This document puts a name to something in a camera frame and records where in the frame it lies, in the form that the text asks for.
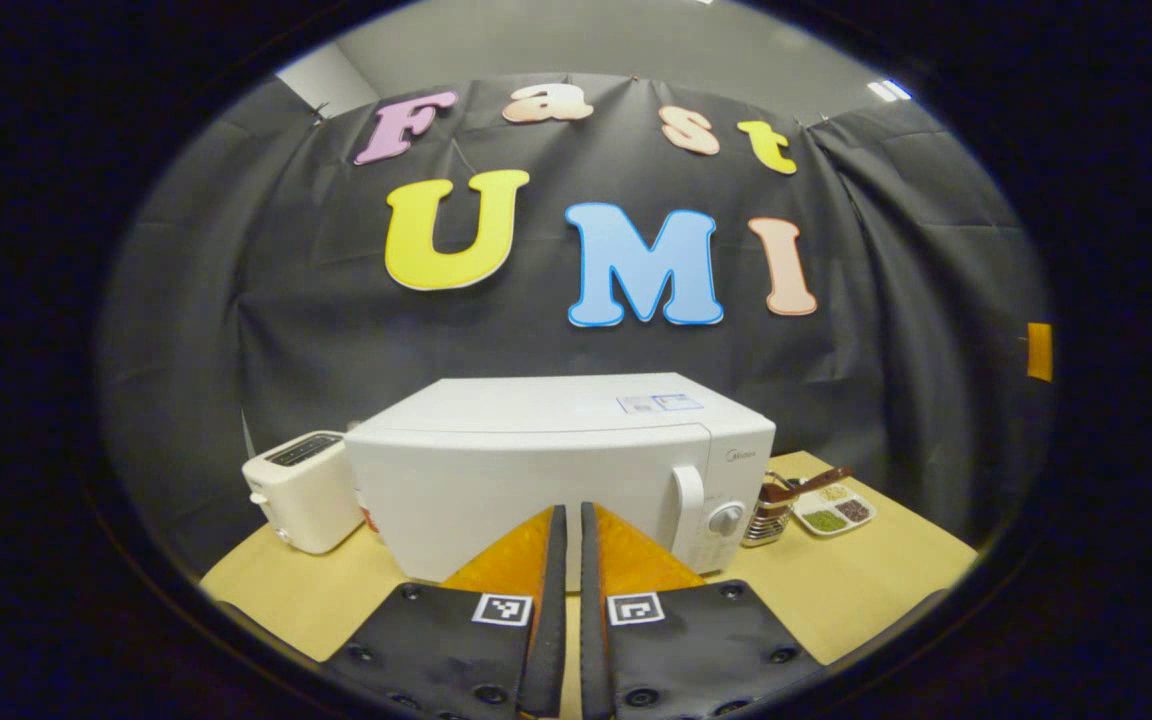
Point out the white divided dish of beans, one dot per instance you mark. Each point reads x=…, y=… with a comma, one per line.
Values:
x=831, y=518

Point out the white microwave oven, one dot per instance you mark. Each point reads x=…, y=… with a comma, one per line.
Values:
x=516, y=480

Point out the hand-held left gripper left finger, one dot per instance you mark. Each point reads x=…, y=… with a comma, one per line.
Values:
x=548, y=640

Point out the black backdrop cloth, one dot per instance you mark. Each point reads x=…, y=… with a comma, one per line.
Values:
x=896, y=300

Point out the white toaster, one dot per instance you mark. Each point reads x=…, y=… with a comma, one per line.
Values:
x=306, y=495

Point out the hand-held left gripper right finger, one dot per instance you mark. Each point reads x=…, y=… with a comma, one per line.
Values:
x=591, y=640

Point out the small ceiling light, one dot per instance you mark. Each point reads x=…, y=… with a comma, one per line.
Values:
x=888, y=90

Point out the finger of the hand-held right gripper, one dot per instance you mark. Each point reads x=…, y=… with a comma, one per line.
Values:
x=1040, y=352

